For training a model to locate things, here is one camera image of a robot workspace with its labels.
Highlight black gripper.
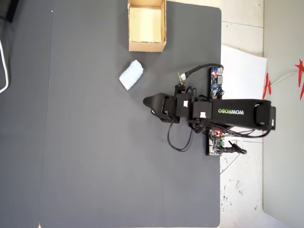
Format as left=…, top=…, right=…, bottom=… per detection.
left=142, top=84, right=191, bottom=125

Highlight light blue wrapped block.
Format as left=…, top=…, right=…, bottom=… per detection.
left=119, top=59, right=145, bottom=91

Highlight brown cardboard box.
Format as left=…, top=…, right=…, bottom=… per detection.
left=127, top=0, right=168, bottom=54

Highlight blue circuit board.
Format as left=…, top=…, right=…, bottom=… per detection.
left=210, top=67, right=224, bottom=98

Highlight dark grey mat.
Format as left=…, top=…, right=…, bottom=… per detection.
left=0, top=0, right=53, bottom=228
left=39, top=0, right=222, bottom=228

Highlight motor controller board red LED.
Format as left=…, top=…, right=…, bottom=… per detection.
left=205, top=129, right=227, bottom=157

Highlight black power plug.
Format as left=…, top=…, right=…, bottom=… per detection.
left=221, top=140, right=248, bottom=155

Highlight white paper sheet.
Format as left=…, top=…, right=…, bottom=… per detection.
left=220, top=44, right=268, bottom=101

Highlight red paper decoration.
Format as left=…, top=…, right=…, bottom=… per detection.
left=262, top=72, right=273, bottom=101

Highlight red star decoration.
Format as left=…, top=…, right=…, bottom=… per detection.
left=294, top=58, right=304, bottom=102

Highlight black flat device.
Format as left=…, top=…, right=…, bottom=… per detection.
left=0, top=0, right=20, bottom=24

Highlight thin black servo wire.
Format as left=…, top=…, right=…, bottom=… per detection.
left=167, top=86, right=198, bottom=153

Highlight thick black USB cable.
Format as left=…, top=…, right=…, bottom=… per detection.
left=181, top=62, right=225, bottom=81

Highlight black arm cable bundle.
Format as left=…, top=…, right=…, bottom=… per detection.
left=204, top=122, right=273, bottom=139

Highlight white cord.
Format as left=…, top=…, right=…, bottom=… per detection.
left=270, top=70, right=300, bottom=87

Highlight white curved frame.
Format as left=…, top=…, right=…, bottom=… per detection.
left=0, top=38, right=10, bottom=94

